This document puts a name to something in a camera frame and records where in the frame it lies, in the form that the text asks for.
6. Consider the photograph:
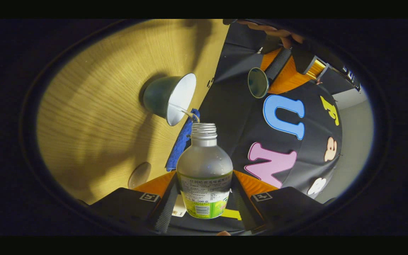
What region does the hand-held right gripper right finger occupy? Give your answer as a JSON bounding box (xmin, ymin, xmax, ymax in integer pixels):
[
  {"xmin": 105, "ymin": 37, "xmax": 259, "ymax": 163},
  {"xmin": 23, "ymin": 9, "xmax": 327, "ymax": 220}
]
[{"xmin": 232, "ymin": 170, "xmax": 332, "ymax": 234}]

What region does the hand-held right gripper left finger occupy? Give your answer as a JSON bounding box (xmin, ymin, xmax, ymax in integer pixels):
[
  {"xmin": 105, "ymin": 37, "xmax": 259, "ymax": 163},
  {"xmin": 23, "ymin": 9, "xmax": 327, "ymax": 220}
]
[{"xmin": 78, "ymin": 171, "xmax": 179, "ymax": 235}]

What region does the round clear coaster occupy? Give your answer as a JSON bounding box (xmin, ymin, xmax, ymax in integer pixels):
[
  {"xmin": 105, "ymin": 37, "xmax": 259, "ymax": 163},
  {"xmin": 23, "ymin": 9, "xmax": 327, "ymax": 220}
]
[{"xmin": 128, "ymin": 162, "xmax": 152, "ymax": 189}]

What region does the silver water bottle green label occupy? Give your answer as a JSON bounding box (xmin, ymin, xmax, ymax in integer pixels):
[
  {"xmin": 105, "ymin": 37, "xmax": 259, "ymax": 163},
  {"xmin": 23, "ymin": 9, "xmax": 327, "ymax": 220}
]
[{"xmin": 176, "ymin": 123, "xmax": 233, "ymax": 219}]

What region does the teal teacup white inside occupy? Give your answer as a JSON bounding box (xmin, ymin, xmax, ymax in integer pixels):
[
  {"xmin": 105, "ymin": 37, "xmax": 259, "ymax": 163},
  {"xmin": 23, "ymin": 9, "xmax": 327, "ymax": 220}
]
[{"xmin": 143, "ymin": 73, "xmax": 197, "ymax": 126}]

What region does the blue towel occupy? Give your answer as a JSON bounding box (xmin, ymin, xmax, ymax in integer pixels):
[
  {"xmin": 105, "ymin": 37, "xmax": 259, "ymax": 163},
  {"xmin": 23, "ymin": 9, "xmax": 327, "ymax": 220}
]
[{"xmin": 165, "ymin": 108, "xmax": 201, "ymax": 172}]

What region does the black backdrop cloth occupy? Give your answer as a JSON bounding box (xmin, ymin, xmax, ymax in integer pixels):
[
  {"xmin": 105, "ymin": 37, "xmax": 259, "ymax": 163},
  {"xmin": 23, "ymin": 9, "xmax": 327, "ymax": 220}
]
[{"xmin": 167, "ymin": 19, "xmax": 362, "ymax": 234}]

